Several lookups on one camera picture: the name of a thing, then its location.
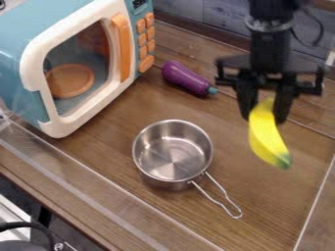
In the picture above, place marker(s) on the purple toy eggplant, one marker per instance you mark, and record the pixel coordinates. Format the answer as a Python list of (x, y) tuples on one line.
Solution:
[(179, 75)]

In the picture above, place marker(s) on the silver pot with wire handle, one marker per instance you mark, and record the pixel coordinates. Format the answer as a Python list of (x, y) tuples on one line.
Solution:
[(173, 153)]

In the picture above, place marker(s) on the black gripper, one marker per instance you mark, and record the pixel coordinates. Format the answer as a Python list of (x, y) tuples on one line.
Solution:
[(269, 66)]

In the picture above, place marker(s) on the blue toy microwave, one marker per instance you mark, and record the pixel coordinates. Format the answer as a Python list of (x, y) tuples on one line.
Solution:
[(106, 34)]

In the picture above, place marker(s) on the yellow toy banana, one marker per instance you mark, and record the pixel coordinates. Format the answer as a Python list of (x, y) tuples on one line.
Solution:
[(265, 138)]

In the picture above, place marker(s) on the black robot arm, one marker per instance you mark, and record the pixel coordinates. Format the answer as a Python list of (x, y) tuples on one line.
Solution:
[(271, 16)]

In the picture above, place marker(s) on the orange microwave turntable plate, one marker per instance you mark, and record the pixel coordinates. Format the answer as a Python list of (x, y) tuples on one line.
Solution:
[(70, 80)]

